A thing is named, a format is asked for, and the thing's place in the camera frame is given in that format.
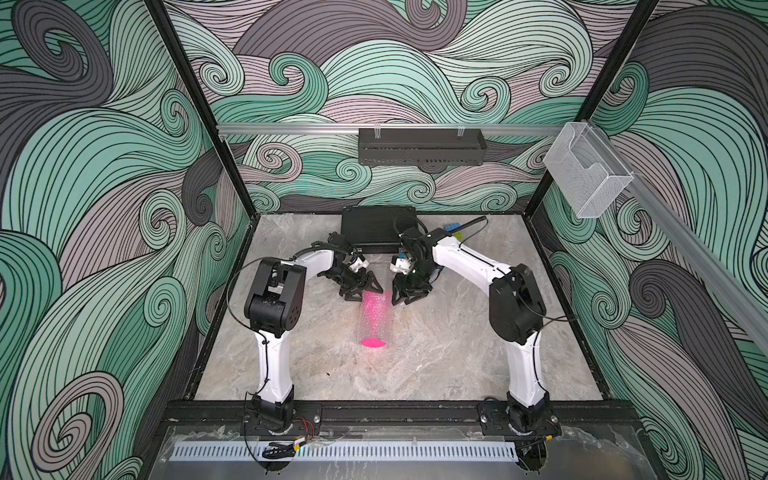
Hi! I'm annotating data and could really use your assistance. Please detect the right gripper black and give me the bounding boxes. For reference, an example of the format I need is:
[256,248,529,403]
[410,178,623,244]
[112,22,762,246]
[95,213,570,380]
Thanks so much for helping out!
[389,262,437,305]

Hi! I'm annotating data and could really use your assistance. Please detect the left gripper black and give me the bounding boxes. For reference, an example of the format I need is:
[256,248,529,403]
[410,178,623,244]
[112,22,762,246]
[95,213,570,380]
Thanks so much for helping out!
[324,268,381,303]

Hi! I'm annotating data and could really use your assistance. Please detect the clear bubble wrap sheet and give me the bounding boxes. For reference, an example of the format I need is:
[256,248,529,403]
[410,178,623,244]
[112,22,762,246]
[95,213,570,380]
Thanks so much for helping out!
[357,289,393,349]

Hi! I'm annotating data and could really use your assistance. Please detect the pink plastic wine glass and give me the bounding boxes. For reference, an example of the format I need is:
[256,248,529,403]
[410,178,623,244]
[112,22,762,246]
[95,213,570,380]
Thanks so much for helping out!
[359,292,389,348]

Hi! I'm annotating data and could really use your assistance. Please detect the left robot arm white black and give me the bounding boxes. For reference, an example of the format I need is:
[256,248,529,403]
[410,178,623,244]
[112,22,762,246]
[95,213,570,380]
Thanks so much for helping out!
[243,232,384,423]

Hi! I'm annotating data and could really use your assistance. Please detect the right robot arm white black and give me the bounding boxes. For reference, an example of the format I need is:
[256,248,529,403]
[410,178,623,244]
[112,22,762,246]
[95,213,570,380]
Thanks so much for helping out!
[391,229,549,431]

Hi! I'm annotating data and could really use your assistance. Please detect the black hard case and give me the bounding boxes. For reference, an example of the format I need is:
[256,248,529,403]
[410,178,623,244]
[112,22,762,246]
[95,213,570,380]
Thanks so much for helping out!
[341,205,416,254]

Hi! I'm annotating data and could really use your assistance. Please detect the blue green sponge block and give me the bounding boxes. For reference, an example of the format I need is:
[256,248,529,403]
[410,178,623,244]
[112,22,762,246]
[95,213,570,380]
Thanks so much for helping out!
[443,223,463,240]

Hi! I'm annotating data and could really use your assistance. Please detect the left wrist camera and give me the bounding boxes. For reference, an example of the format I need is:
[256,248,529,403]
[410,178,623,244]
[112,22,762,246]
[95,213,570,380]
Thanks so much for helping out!
[348,257,369,273]

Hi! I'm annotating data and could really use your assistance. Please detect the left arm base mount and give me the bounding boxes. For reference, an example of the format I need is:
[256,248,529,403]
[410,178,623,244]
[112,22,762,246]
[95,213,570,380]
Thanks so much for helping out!
[243,400,322,438]

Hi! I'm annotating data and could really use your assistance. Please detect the black wall shelf tray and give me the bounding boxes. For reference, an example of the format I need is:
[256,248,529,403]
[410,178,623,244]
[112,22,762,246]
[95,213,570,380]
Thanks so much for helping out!
[357,129,488,169]

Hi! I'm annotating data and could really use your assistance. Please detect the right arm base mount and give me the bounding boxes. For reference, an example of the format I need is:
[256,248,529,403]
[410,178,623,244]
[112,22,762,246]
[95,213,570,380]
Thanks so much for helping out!
[477,399,562,439]

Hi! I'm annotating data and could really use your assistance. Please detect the aluminium rail back wall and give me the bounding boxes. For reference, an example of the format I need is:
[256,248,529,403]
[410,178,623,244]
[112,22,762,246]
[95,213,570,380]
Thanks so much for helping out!
[216,122,563,137]

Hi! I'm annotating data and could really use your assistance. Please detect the aluminium rail wall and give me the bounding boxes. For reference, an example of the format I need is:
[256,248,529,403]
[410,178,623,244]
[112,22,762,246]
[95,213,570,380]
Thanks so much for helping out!
[216,122,563,137]
[595,128,767,352]

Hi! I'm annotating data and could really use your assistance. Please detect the clear acrylic wall box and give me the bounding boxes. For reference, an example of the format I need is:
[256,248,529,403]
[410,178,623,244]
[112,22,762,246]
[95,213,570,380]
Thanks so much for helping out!
[544,121,634,219]

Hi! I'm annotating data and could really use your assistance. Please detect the white slotted cable duct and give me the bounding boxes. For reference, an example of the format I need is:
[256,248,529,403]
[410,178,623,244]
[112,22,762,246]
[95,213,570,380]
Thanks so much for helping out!
[169,440,518,463]

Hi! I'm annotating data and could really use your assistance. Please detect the aluminium rail right wall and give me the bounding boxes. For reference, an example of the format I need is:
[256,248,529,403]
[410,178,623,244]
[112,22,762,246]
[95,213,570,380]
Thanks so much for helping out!
[595,128,767,352]

